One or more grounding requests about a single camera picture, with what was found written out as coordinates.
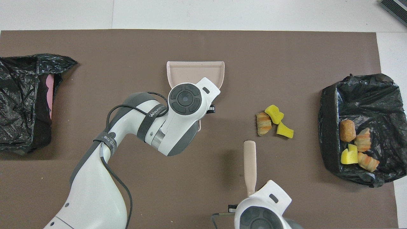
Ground beige plastic dustpan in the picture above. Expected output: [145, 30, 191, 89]
[167, 61, 225, 132]

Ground beige hand brush black bristles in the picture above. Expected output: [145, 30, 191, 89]
[243, 140, 257, 197]

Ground chunky yellow sponge piece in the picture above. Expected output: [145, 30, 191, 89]
[265, 105, 284, 125]

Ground notched yellow sponge piece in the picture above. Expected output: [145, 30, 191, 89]
[276, 122, 294, 139]

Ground green yellow sponge piece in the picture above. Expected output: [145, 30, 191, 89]
[341, 144, 359, 165]

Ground brown oval toy bread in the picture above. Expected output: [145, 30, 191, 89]
[340, 120, 356, 142]

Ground orange striped toy croissant piece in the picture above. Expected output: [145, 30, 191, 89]
[357, 152, 380, 172]

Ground pale yellow sponge scrap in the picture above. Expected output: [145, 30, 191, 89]
[354, 128, 372, 152]

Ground left black bag bin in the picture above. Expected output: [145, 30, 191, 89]
[318, 73, 407, 188]

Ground pink plastic bin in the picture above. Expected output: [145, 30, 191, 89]
[45, 74, 54, 120]

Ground black plastic trash bag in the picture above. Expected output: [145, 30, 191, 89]
[0, 53, 78, 156]

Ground brown paper table mat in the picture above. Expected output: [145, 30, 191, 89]
[0, 30, 399, 229]

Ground dark grey ribbed device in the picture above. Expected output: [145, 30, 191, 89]
[380, 0, 407, 26]

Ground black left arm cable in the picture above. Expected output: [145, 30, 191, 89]
[99, 92, 169, 229]

